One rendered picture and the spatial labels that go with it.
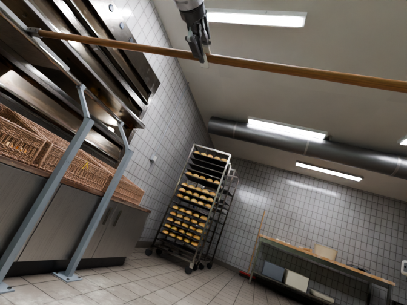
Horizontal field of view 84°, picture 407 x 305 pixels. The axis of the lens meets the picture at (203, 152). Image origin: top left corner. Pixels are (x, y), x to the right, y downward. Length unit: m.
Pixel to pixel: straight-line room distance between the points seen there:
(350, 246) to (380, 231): 0.69
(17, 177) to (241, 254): 4.84
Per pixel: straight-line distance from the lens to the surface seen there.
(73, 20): 2.20
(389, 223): 6.24
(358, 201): 6.11
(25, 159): 1.47
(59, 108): 2.15
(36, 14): 1.87
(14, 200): 1.47
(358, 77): 0.82
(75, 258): 1.89
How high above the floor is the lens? 0.60
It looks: 18 degrees up
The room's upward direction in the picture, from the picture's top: 21 degrees clockwise
